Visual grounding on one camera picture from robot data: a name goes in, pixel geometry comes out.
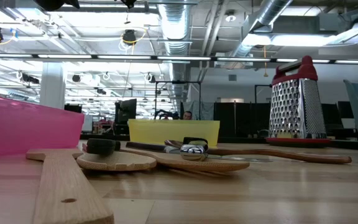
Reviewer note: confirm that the slotted wooden spoon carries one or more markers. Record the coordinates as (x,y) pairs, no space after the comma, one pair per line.
(117,161)

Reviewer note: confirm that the solid light wooden spoon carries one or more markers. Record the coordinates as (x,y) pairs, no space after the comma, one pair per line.
(64,186)

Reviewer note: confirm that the dark brown wooden spoon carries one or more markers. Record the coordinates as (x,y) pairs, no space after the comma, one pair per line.
(291,155)

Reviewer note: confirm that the long light bar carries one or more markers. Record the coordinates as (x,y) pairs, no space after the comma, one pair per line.
(120,57)

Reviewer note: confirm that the white building column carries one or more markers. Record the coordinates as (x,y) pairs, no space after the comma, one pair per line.
(52,87)

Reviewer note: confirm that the black background monitor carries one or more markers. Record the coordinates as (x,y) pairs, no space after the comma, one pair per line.
(126,110)

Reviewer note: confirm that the person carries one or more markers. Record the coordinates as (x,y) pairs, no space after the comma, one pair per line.
(187,115)

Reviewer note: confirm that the red plastic bin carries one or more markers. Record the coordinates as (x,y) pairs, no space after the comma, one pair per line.
(26,130)

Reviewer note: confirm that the yellow plastic bin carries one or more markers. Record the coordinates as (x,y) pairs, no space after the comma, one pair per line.
(154,132)

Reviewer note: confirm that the dark partition panel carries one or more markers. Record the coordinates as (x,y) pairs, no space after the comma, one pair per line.
(228,121)

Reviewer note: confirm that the silver ventilation duct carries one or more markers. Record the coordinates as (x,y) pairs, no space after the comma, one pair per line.
(269,12)
(174,25)

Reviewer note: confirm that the black background rig frame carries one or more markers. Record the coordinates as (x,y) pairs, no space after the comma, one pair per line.
(179,82)

